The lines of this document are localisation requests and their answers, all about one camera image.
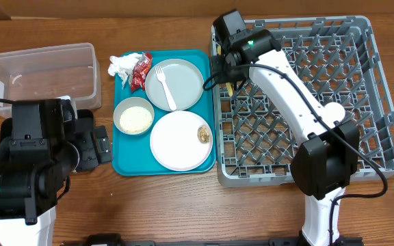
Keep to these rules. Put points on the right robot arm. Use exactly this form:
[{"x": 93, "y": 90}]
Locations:
[{"x": 326, "y": 156}]

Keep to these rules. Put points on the white cup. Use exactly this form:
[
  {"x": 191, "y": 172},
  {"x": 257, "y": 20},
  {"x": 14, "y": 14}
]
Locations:
[{"x": 333, "y": 112}]

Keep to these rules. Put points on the brown food scrap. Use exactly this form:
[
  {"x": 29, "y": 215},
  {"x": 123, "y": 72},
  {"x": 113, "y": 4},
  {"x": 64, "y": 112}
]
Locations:
[{"x": 203, "y": 135}]

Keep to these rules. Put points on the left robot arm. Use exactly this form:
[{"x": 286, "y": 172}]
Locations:
[{"x": 41, "y": 145}]

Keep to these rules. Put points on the grey bowl of rice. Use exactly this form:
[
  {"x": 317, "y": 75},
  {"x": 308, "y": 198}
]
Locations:
[{"x": 133, "y": 116}]

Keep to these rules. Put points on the white round plate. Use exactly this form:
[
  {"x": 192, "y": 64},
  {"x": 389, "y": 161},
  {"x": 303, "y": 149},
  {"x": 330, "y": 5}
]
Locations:
[{"x": 174, "y": 141}]

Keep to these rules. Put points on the grey round plate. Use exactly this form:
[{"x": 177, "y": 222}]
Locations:
[{"x": 183, "y": 79}]

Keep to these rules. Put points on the grey dishwasher rack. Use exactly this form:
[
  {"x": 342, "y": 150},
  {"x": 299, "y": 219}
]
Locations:
[{"x": 337, "y": 58}]

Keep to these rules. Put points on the teal serving tray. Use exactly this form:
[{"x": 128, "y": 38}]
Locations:
[{"x": 132, "y": 155}]

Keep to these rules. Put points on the red snack wrapper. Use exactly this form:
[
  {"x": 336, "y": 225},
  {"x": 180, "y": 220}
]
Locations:
[{"x": 140, "y": 72}]

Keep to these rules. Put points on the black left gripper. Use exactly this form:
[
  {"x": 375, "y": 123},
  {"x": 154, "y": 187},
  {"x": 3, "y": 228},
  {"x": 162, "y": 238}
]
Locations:
[{"x": 90, "y": 157}]

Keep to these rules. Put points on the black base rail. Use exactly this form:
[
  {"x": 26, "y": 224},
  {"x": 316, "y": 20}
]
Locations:
[{"x": 114, "y": 239}]

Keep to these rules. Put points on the crumpled white napkin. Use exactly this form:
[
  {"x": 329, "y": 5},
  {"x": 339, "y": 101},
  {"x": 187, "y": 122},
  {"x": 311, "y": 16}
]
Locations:
[{"x": 123, "y": 66}]

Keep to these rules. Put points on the clear plastic bin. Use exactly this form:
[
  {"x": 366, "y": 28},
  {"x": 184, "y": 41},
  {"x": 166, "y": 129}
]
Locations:
[{"x": 52, "y": 72}]

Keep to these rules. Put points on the black plastic tray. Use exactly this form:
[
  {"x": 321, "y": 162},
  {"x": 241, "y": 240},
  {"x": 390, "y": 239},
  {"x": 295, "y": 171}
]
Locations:
[{"x": 83, "y": 139}]

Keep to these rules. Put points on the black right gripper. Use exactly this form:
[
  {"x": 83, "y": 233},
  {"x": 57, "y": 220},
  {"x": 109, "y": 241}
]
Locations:
[{"x": 225, "y": 75}]

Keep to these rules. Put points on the yellow plastic spoon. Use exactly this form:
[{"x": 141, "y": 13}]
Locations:
[{"x": 228, "y": 85}]

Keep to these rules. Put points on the white plastic fork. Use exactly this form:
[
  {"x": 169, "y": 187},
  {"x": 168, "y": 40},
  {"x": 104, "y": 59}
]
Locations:
[{"x": 161, "y": 77}]

